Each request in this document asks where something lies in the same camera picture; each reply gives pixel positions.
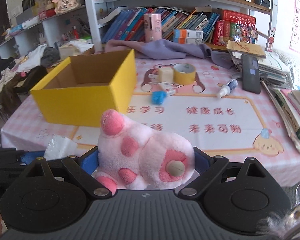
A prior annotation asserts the pink plush pig toy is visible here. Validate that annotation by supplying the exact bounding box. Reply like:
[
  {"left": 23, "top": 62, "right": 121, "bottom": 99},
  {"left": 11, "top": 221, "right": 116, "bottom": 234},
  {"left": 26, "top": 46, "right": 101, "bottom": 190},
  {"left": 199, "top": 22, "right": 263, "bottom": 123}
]
[{"left": 95, "top": 109, "right": 194, "bottom": 193}]

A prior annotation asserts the yellow cardboard box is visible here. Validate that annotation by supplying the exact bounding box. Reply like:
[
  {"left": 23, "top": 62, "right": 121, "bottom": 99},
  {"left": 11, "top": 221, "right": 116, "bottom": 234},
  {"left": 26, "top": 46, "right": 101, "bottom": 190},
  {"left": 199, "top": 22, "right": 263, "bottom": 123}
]
[{"left": 31, "top": 49, "right": 137, "bottom": 127}]

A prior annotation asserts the blue white spray bottle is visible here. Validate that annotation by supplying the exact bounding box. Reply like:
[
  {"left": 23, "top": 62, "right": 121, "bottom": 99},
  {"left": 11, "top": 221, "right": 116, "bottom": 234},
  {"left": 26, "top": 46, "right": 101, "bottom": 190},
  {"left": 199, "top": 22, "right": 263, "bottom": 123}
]
[{"left": 216, "top": 79, "right": 238, "bottom": 99}]

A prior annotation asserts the blue cloth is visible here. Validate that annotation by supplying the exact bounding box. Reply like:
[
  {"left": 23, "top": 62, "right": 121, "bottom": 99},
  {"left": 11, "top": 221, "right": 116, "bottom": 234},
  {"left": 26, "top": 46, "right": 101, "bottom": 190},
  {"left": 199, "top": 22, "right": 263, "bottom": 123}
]
[{"left": 151, "top": 90, "right": 167, "bottom": 105}]

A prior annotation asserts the white staples box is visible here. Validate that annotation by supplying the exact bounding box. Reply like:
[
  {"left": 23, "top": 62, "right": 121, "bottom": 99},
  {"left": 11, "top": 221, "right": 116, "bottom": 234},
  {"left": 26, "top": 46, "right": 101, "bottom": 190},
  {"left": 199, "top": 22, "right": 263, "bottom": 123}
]
[{"left": 159, "top": 82, "right": 176, "bottom": 96}]

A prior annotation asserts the yellow tape roll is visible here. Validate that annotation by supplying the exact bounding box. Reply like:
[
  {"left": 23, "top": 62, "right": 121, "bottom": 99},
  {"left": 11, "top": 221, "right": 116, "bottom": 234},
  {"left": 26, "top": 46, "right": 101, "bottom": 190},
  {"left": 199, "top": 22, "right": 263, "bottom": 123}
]
[{"left": 173, "top": 63, "right": 196, "bottom": 86}]

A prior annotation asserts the cream cube eraser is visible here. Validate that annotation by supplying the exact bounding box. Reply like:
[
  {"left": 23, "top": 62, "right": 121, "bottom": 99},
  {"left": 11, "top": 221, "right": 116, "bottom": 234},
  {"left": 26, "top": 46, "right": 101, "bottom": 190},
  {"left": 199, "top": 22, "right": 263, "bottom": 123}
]
[{"left": 158, "top": 67, "right": 174, "bottom": 83}]

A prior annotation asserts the white wall charger plug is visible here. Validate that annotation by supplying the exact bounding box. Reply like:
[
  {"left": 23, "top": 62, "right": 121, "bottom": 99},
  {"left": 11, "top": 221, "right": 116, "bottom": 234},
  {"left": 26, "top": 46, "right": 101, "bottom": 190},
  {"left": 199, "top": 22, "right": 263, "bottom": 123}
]
[{"left": 43, "top": 134, "right": 77, "bottom": 160}]

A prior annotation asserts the pink checkered tablecloth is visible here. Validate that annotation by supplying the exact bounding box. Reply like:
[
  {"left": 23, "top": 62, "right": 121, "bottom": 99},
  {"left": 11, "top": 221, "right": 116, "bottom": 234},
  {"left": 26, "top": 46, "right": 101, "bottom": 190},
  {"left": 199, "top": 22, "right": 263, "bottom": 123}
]
[{"left": 1, "top": 57, "right": 300, "bottom": 186}]

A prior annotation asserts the black smartphone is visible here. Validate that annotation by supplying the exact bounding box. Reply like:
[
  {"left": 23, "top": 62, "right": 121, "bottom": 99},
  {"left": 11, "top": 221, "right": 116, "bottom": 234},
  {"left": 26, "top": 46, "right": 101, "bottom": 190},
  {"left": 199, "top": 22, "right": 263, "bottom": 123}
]
[{"left": 241, "top": 54, "right": 261, "bottom": 94}]

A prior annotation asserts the stack of books and papers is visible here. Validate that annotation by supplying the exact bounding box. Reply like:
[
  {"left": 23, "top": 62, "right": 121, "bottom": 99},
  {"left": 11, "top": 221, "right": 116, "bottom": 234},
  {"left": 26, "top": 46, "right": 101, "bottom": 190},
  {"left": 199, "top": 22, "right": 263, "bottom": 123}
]
[{"left": 228, "top": 49, "right": 300, "bottom": 153}]

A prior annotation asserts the pile of clothes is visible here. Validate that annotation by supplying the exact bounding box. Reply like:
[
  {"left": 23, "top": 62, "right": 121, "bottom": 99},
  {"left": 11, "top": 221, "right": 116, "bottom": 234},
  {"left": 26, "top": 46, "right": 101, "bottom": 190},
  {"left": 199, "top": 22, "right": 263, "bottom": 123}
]
[{"left": 0, "top": 44, "right": 61, "bottom": 116}]

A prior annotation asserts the tissue box with cloth cover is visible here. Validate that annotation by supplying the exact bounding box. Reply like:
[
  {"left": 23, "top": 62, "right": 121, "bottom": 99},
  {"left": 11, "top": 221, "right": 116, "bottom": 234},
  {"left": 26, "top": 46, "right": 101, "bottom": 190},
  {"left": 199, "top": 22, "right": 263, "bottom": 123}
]
[{"left": 58, "top": 39, "right": 94, "bottom": 60}]

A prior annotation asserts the brown envelope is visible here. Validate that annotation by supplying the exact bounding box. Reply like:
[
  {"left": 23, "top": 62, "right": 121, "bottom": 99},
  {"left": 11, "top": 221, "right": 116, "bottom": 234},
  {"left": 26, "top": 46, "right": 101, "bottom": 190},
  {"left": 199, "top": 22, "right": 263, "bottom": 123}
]
[{"left": 226, "top": 40, "right": 266, "bottom": 58}]

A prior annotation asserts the purple cloth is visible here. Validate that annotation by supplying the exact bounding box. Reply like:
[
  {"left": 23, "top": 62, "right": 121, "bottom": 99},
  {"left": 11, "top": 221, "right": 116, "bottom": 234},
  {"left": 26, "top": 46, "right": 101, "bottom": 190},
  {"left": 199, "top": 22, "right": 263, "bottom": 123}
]
[{"left": 104, "top": 40, "right": 234, "bottom": 69}]

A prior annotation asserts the orange blue white box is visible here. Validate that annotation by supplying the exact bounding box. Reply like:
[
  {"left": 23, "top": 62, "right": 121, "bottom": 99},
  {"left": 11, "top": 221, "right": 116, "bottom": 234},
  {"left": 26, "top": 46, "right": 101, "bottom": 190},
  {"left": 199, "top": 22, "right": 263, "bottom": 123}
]
[{"left": 173, "top": 29, "right": 204, "bottom": 45}]

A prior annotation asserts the pink cylindrical device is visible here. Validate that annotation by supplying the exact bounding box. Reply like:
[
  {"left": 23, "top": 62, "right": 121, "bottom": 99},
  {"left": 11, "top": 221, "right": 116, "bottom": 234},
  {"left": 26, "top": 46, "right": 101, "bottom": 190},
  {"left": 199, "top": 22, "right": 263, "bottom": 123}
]
[{"left": 143, "top": 13, "right": 162, "bottom": 43}]

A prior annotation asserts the white bookshelf frame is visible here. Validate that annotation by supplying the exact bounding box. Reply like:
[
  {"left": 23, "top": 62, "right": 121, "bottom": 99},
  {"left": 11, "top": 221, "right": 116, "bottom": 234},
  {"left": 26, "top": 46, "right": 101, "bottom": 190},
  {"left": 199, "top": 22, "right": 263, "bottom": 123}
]
[{"left": 85, "top": 0, "right": 278, "bottom": 51}]

